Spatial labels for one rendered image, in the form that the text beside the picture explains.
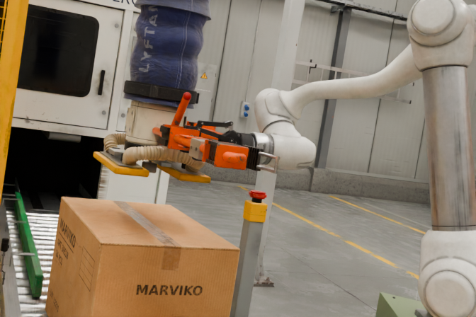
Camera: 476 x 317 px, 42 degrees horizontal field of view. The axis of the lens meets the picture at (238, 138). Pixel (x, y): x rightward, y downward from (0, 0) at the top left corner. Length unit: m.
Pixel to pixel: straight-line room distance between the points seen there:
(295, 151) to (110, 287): 0.63
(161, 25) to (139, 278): 0.72
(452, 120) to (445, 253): 0.30
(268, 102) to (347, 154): 10.20
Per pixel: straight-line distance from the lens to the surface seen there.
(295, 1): 4.90
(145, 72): 1.85
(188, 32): 1.87
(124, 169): 1.76
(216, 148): 1.33
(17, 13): 2.28
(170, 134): 1.66
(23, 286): 2.53
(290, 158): 1.78
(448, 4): 1.47
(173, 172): 1.87
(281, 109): 1.86
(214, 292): 1.79
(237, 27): 11.03
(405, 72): 1.70
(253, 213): 2.32
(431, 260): 1.47
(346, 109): 11.94
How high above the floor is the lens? 1.35
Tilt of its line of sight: 3 degrees down
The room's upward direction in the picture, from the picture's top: 9 degrees clockwise
